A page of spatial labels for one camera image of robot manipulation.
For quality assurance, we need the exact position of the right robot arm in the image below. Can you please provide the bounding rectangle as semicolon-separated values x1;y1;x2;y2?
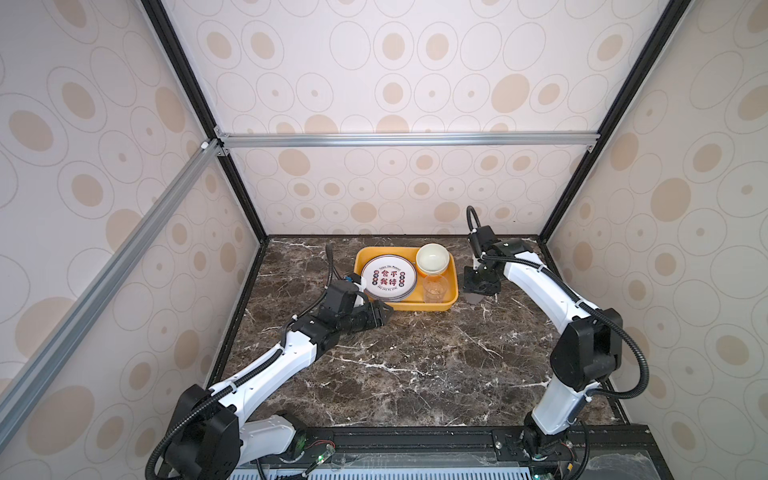
463;223;650;459

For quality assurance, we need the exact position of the yellow plastic bin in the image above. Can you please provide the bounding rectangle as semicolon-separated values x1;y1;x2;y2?
354;246;459;311

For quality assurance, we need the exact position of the left diagonal aluminium rail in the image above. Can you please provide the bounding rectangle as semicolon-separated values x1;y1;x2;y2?
1;139;222;448

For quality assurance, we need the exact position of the white bowl stack bottom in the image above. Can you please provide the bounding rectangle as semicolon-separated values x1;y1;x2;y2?
415;243;451;277

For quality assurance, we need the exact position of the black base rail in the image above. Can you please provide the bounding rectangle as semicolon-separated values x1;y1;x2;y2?
227;424;673;480

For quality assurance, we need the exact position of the clear plastic cup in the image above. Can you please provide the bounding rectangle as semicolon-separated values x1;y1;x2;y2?
422;275;450;303

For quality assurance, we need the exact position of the horizontal aluminium rail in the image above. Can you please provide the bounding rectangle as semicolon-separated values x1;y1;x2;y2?
220;131;600;149

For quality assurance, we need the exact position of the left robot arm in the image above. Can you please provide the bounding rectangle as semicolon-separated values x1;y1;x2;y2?
144;277;394;479

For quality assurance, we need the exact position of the grey translucent cup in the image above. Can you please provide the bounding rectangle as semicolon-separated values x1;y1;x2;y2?
465;293;487;305

